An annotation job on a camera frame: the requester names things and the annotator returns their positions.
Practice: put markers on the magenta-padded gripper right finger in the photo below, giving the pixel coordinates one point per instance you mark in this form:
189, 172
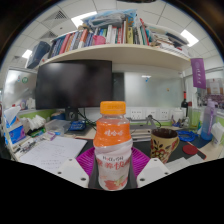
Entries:
153, 170

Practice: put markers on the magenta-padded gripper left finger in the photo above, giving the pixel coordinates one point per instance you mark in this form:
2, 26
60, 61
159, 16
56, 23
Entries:
71, 170

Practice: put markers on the orange-capped drink bottle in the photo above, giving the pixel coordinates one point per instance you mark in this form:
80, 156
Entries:
111, 136

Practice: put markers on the floral ceramic mug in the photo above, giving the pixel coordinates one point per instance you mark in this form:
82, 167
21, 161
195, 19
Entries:
161, 146

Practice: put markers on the white printed paper sheet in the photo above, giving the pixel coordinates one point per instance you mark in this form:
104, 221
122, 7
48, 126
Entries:
53, 151

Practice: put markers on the black desk mat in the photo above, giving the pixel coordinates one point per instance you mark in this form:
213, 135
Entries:
141, 146

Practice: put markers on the white paper napkins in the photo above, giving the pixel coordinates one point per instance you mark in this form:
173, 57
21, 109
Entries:
181, 164

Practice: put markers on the flat round red coaster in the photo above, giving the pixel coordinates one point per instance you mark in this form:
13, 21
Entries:
190, 149

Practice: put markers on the grey metal laptop stand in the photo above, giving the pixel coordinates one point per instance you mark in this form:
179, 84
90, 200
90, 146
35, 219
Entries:
143, 128

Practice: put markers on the clear plastic box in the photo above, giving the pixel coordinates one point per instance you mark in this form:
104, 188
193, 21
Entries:
57, 126

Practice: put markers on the white ceramic jar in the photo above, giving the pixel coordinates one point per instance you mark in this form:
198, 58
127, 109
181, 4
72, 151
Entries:
177, 115

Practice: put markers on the blue tissue box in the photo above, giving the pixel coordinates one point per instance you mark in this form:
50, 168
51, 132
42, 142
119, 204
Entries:
16, 133

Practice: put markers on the dark wine bottle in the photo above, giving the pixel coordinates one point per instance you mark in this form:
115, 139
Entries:
184, 105

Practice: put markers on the black computer monitor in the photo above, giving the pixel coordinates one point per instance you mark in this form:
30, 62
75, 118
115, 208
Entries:
73, 83

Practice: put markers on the group photo poster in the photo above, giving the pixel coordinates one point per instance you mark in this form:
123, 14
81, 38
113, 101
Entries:
215, 88

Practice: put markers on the purple pennant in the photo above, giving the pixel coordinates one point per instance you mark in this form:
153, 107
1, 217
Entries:
198, 73

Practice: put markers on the ceiling lights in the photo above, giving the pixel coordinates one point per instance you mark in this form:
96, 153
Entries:
83, 18

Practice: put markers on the white wall power outlets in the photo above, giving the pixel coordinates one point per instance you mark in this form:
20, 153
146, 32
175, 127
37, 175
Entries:
150, 114

